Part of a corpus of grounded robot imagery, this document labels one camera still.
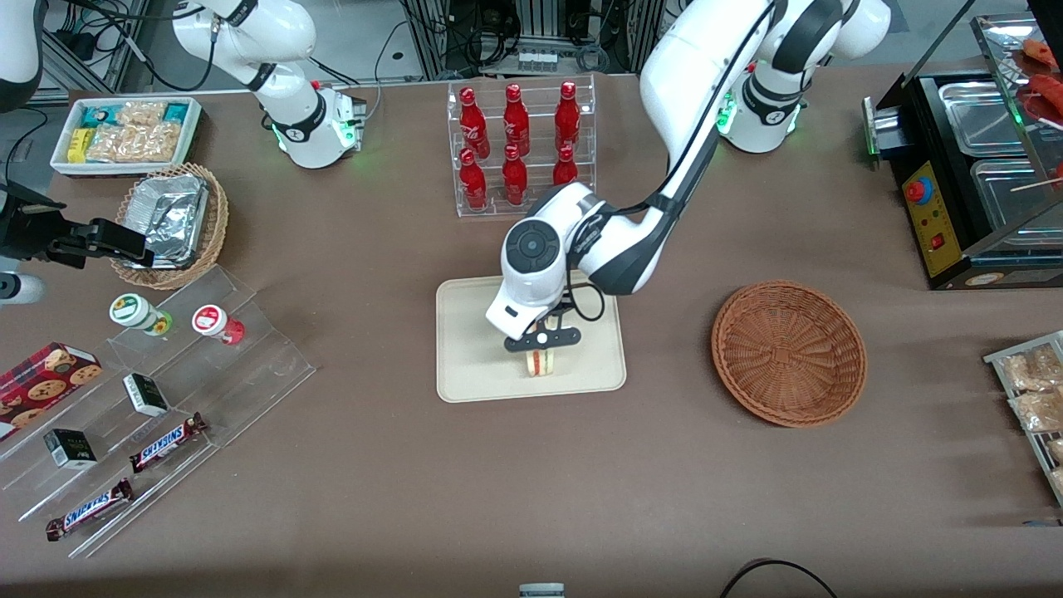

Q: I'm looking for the clear acrylic stepped shelf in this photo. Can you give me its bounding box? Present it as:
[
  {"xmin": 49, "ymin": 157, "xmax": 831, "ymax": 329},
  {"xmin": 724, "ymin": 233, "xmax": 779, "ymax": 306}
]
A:
[{"xmin": 0, "ymin": 264, "xmax": 316, "ymax": 559}]

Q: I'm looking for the white plastic bin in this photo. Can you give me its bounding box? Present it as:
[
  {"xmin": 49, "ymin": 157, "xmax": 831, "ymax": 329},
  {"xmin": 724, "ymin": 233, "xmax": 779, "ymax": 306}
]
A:
[{"xmin": 50, "ymin": 96, "xmax": 203, "ymax": 178}]

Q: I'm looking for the aluminium foil container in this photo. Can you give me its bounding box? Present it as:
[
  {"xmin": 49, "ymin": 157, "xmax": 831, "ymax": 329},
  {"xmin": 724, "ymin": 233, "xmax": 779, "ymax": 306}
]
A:
[{"xmin": 123, "ymin": 173, "xmax": 208, "ymax": 268}]

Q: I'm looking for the small black box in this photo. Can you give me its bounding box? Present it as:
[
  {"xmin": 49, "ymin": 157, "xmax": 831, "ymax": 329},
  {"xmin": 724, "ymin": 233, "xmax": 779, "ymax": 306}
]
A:
[
  {"xmin": 43, "ymin": 429, "xmax": 98, "ymax": 470},
  {"xmin": 122, "ymin": 373, "xmax": 169, "ymax": 418}
]

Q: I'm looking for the snickers chocolate bar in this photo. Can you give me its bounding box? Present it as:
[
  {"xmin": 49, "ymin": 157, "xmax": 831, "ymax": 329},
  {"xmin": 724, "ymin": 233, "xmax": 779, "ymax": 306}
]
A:
[
  {"xmin": 129, "ymin": 413, "xmax": 208, "ymax": 474},
  {"xmin": 45, "ymin": 478, "xmax": 134, "ymax": 542}
]

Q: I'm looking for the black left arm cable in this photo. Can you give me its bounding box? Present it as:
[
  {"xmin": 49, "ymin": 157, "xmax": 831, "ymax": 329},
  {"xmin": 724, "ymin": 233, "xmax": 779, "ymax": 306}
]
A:
[{"xmin": 563, "ymin": 0, "xmax": 781, "ymax": 325}]

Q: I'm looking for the black cable loop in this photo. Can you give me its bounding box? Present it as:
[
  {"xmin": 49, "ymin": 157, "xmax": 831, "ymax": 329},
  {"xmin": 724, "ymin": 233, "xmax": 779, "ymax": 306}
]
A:
[{"xmin": 718, "ymin": 559, "xmax": 840, "ymax": 598}]

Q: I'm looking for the clear acrylic bottle rack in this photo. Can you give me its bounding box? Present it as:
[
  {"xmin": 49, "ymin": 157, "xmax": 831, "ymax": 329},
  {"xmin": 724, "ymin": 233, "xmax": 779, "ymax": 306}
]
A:
[{"xmin": 447, "ymin": 73, "xmax": 597, "ymax": 218}]

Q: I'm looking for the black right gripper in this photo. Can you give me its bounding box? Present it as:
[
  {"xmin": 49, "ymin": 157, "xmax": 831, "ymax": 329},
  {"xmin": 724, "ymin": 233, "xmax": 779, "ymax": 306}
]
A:
[{"xmin": 0, "ymin": 184, "xmax": 157, "ymax": 270}]

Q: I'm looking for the red lid yogurt cup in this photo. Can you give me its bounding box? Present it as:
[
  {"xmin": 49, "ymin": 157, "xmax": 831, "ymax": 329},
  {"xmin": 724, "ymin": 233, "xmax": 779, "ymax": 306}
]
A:
[{"xmin": 192, "ymin": 304, "xmax": 246, "ymax": 346}]

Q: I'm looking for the red cookie box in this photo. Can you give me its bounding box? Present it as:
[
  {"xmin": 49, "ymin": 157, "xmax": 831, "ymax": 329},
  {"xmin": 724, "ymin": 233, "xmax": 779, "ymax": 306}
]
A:
[{"xmin": 0, "ymin": 341, "xmax": 104, "ymax": 441}]

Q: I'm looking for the metal wire rack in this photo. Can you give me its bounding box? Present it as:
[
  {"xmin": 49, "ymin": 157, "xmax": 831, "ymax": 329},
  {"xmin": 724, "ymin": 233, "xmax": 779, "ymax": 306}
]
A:
[{"xmin": 984, "ymin": 331, "xmax": 1063, "ymax": 507}]

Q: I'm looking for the small clear peanut bag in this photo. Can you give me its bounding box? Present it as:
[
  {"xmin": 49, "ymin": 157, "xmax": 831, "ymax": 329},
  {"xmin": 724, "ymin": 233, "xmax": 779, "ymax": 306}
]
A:
[{"xmin": 119, "ymin": 100, "xmax": 167, "ymax": 127}]

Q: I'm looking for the beige plastic tray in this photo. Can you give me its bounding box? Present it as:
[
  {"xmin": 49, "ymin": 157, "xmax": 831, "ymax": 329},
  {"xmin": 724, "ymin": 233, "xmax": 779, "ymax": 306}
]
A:
[{"xmin": 436, "ymin": 267, "xmax": 628, "ymax": 404}]

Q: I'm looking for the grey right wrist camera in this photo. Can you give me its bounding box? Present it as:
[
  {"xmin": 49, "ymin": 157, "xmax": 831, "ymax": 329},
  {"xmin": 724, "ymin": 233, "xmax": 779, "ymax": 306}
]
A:
[{"xmin": 0, "ymin": 272, "xmax": 47, "ymax": 306}]

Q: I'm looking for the brown wicker basket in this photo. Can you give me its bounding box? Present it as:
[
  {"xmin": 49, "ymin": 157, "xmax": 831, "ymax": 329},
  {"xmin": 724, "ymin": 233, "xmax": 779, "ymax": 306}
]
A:
[{"xmin": 711, "ymin": 280, "xmax": 869, "ymax": 429}]

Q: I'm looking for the light wicker basket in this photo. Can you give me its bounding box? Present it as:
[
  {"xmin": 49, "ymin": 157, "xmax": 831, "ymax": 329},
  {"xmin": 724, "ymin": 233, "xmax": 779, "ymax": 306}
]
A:
[{"xmin": 110, "ymin": 162, "xmax": 229, "ymax": 291}]

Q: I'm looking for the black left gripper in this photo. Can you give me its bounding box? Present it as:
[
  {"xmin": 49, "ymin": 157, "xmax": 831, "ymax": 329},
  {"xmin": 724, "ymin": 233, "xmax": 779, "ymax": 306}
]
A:
[{"xmin": 502, "ymin": 326, "xmax": 582, "ymax": 377}]

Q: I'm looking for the aluminium frame rack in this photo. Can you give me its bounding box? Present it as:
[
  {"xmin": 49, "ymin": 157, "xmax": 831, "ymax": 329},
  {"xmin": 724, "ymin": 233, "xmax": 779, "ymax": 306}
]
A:
[{"xmin": 403, "ymin": 0, "xmax": 690, "ymax": 80}]

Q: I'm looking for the green lid yogurt cup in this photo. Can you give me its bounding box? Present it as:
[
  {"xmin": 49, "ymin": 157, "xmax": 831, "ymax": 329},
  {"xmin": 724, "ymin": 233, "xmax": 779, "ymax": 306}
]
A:
[{"xmin": 109, "ymin": 293, "xmax": 174, "ymax": 336}]

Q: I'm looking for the black food warmer machine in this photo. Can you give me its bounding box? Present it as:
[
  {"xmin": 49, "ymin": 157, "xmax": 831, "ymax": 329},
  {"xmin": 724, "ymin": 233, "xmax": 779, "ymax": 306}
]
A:
[{"xmin": 862, "ymin": 12, "xmax": 1063, "ymax": 292}]

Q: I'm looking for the large clear peanut bag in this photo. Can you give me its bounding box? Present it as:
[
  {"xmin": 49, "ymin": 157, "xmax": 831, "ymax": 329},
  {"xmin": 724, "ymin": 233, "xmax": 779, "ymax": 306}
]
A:
[{"xmin": 87, "ymin": 123, "xmax": 182, "ymax": 164}]

